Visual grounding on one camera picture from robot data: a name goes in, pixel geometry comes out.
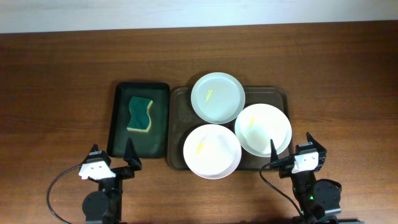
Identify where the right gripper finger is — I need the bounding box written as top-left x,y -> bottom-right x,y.
270,139 -> 279,163
306,132 -> 326,152

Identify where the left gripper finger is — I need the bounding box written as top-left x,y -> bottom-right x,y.
123,138 -> 142,170
83,144 -> 111,167

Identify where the white plate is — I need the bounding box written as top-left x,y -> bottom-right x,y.
234,103 -> 292,157
183,124 -> 242,180

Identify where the green and yellow sponge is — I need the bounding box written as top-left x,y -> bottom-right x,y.
126,96 -> 153,133

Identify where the pale green plate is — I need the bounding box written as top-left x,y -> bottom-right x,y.
190,72 -> 246,124

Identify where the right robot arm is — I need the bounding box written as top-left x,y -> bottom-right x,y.
269,133 -> 342,223

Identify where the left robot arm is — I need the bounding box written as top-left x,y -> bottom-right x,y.
79,138 -> 142,223

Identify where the small black tray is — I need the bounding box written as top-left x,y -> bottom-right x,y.
107,82 -> 170,158

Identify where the large brown serving tray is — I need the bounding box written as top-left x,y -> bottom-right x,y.
167,86 -> 289,170

